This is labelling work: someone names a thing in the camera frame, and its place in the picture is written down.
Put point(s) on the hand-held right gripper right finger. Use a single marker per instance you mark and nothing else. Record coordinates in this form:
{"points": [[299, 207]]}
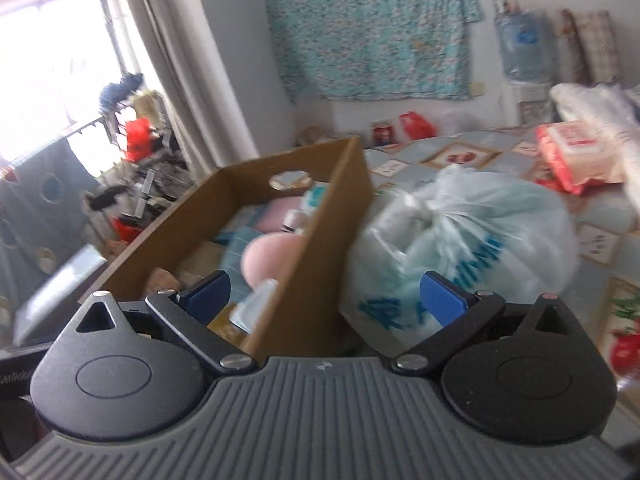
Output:
{"points": [[445, 297]]}

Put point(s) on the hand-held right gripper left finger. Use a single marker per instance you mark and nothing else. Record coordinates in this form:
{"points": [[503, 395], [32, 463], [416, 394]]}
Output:
{"points": [[207, 295]]}

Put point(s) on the pink plush toy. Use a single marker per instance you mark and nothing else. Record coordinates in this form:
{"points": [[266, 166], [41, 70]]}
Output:
{"points": [[270, 260]]}

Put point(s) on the blue printed plastic bag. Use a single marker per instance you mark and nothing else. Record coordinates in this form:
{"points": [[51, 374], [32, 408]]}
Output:
{"points": [[475, 220]]}

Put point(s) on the pink mesh sponge cloth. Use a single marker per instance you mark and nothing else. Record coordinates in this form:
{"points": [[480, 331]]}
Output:
{"points": [[277, 215]]}

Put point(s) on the brown cardboard box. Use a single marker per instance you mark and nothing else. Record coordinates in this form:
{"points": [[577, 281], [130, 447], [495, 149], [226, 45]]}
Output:
{"points": [[320, 270]]}

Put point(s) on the beige cloth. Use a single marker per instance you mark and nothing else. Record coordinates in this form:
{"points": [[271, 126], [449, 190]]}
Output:
{"points": [[200, 260]]}

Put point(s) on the light blue clear packet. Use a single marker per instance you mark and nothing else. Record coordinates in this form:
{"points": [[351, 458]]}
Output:
{"points": [[252, 307]]}

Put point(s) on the blue checked cloth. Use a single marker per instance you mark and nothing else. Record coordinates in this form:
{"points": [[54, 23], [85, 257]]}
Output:
{"points": [[235, 255]]}

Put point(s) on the small red bag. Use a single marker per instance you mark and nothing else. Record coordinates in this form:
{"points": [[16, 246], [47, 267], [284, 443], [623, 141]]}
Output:
{"points": [[127, 229]]}

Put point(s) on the metal drying rack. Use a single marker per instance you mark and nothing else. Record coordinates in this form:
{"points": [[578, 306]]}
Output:
{"points": [[155, 180]]}

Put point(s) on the blue white wet wipes pack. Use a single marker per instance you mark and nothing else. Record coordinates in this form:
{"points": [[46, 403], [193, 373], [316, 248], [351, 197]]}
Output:
{"points": [[315, 197]]}

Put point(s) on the grey flat board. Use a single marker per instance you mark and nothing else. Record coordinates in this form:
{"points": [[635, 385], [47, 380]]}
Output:
{"points": [[60, 295]]}

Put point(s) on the printed blanket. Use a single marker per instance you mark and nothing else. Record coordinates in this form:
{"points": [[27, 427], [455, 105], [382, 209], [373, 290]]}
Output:
{"points": [[600, 240]]}

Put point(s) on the red shopping bag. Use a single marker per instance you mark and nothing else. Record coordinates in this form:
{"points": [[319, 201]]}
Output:
{"points": [[137, 139]]}

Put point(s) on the red plastic bag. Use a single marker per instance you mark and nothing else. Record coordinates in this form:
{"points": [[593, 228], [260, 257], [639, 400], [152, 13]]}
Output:
{"points": [[416, 126]]}

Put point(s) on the small red box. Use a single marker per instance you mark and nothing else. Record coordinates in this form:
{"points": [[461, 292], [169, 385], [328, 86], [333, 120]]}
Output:
{"points": [[383, 134]]}

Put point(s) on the red white tissue pack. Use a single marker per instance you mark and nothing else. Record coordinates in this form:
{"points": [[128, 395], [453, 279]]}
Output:
{"points": [[580, 155]]}

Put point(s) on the blue cloth with circles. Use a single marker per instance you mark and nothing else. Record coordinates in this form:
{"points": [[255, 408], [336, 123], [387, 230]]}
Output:
{"points": [[30, 210]]}

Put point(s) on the white water dispenser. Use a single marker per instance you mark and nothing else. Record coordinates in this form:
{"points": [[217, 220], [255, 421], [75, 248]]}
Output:
{"points": [[530, 105]]}

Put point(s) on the black box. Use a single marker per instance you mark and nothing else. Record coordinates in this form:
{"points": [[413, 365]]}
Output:
{"points": [[17, 390]]}

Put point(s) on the grey white curtain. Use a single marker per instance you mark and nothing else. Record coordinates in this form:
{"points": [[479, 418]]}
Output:
{"points": [[185, 60]]}

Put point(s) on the blue water bottle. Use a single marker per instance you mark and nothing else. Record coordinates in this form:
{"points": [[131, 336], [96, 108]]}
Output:
{"points": [[522, 45]]}

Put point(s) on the checked padded boards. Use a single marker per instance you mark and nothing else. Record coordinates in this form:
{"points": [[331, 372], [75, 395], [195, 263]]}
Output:
{"points": [[595, 45]]}

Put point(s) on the teal floral wall cloth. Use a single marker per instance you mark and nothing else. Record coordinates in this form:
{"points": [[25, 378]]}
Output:
{"points": [[370, 25]]}

